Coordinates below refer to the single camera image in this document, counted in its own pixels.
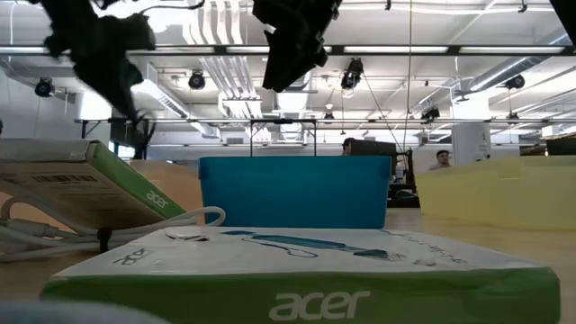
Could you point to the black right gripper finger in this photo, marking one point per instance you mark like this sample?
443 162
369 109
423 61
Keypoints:
292 63

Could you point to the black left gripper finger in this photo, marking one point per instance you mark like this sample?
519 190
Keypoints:
119 96

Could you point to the black monitor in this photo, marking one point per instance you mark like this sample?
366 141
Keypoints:
373 148
562 146

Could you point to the white pillar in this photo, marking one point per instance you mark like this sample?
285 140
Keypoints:
470 135

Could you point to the blue plastic bin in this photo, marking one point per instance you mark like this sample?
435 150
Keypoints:
294 193

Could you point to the black equipment cart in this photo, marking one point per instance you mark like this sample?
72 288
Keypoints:
405 180

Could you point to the yellow translucent plastic bin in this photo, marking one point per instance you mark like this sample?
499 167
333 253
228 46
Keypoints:
495 193

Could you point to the long black horizontal rail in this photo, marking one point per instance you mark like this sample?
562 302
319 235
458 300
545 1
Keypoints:
450 120

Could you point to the person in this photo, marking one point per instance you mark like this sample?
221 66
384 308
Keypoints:
347 146
443 159

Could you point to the black ceiling spot lamp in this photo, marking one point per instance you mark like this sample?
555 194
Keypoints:
44 87
515 82
430 112
196 80
352 74

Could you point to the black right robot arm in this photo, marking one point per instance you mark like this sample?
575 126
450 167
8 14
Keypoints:
568 9

